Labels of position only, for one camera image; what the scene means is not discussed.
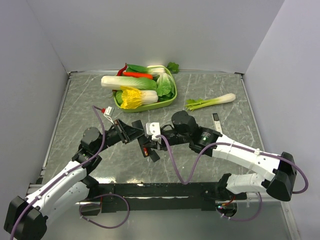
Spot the bok choy in tray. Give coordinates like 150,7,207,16
125,64,166,77

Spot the black remote control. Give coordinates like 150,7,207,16
137,135,160,163

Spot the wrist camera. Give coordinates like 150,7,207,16
145,122,161,142
101,106,115,125

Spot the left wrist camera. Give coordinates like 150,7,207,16
101,106,115,125

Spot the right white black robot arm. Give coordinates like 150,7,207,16
147,110,297,202

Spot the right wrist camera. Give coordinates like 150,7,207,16
145,122,161,142

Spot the yellow leaf cabbage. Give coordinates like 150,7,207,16
120,86,158,109

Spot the celery stalk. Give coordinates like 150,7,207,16
184,93,236,111

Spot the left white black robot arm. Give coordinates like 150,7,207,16
4,119,145,240

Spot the red green battery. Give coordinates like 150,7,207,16
143,148,148,157

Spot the long white green cabbage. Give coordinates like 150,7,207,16
101,75,157,91

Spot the white remote battery cover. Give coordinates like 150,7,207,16
212,113,223,134

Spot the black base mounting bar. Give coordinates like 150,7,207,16
82,180,247,213

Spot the green lettuce leaf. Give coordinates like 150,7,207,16
156,73,175,99

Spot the green plastic tray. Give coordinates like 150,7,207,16
112,62,179,113

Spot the dark red chili pepper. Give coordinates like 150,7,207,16
117,63,128,76

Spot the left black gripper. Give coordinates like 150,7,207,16
94,118,147,154

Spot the orange red chili pepper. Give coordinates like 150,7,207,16
122,71,153,80

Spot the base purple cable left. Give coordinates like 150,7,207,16
78,193,131,230

